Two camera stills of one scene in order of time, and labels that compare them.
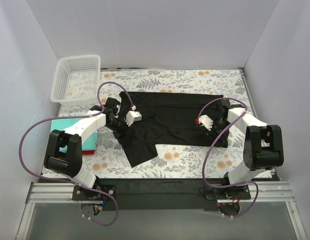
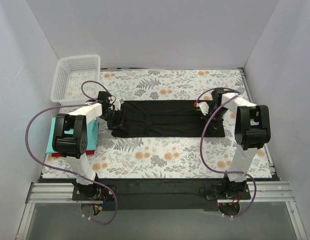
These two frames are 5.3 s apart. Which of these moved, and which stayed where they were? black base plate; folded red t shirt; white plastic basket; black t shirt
Moved: black t shirt
Stayed: folded red t shirt; black base plate; white plastic basket
